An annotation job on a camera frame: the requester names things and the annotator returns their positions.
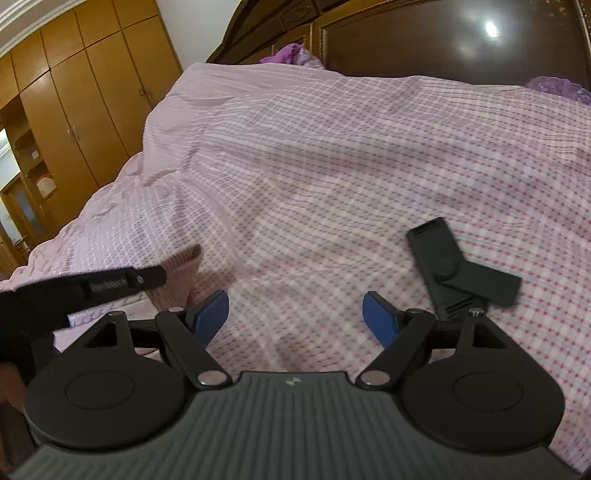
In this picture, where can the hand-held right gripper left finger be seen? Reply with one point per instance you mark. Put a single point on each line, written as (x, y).
(212, 314)

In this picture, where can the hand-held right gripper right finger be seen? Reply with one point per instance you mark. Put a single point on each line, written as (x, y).
(376, 318)

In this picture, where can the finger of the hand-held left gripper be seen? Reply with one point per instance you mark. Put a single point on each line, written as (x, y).
(131, 279)

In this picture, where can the black plastic folding holder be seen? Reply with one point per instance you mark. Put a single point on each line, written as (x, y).
(443, 265)

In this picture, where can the wooden door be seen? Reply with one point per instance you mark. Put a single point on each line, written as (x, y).
(18, 212)

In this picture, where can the pink checked bedsheet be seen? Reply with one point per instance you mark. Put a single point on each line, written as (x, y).
(346, 161)

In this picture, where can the brown wooden wardrobe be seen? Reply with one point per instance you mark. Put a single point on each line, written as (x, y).
(92, 92)

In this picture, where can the purple pillow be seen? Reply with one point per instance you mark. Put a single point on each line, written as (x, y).
(558, 87)
(291, 55)

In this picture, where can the dark wooden headboard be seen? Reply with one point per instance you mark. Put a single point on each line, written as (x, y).
(415, 41)

